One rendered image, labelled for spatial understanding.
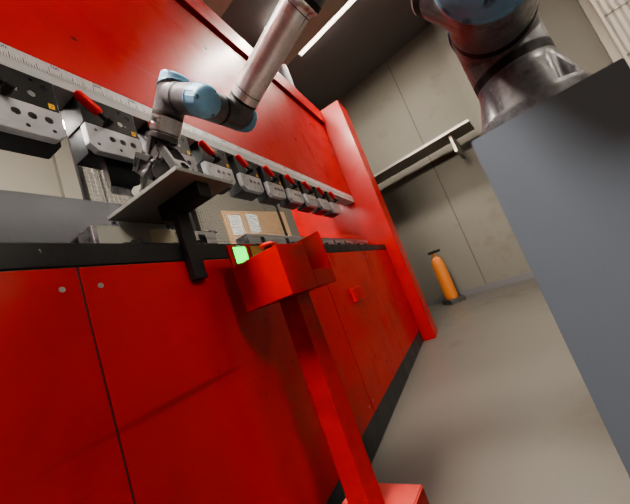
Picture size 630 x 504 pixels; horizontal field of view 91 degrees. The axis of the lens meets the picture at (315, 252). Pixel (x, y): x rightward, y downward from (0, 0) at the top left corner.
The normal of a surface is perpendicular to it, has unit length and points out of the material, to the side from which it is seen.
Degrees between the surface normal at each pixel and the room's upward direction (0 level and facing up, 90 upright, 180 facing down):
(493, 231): 90
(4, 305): 90
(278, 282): 90
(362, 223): 90
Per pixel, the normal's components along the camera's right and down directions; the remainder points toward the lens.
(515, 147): -0.59, 0.09
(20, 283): 0.83, -0.37
